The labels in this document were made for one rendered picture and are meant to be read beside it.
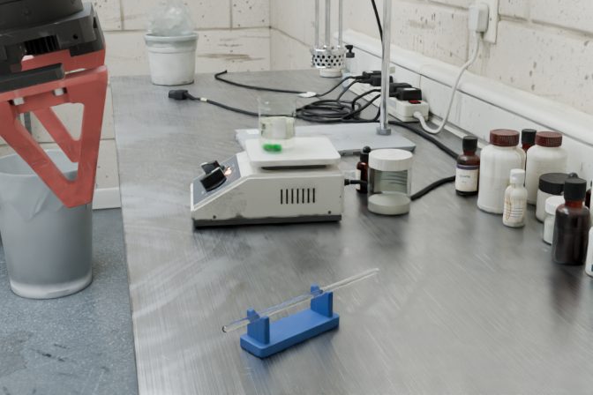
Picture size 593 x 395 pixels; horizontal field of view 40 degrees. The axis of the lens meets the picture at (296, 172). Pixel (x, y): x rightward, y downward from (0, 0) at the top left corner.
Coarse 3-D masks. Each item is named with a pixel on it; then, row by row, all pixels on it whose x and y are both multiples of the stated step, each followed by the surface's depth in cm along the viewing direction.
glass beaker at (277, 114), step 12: (264, 96) 105; (276, 96) 110; (288, 96) 109; (264, 108) 106; (276, 108) 105; (288, 108) 106; (264, 120) 106; (276, 120) 106; (288, 120) 106; (264, 132) 107; (276, 132) 106; (288, 132) 106; (264, 144) 107; (276, 144) 106; (288, 144) 107
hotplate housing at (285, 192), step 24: (240, 168) 108; (264, 168) 107; (288, 168) 107; (312, 168) 107; (336, 168) 107; (192, 192) 112; (216, 192) 105; (240, 192) 104; (264, 192) 105; (288, 192) 105; (312, 192) 106; (336, 192) 106; (192, 216) 105; (216, 216) 105; (240, 216) 105; (264, 216) 106; (288, 216) 107; (312, 216) 107; (336, 216) 107
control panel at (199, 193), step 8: (232, 160) 114; (224, 168) 112; (232, 168) 110; (200, 176) 115; (232, 176) 107; (240, 176) 105; (192, 184) 114; (200, 184) 112; (224, 184) 106; (200, 192) 108; (208, 192) 106; (200, 200) 105
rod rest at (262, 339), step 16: (320, 304) 79; (288, 320) 78; (304, 320) 78; (320, 320) 78; (336, 320) 78; (240, 336) 75; (256, 336) 74; (272, 336) 75; (288, 336) 75; (304, 336) 76; (256, 352) 73; (272, 352) 73
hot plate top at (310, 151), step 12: (252, 144) 112; (300, 144) 112; (312, 144) 112; (324, 144) 112; (252, 156) 106; (264, 156) 106; (276, 156) 106; (288, 156) 106; (300, 156) 106; (312, 156) 106; (324, 156) 106; (336, 156) 106
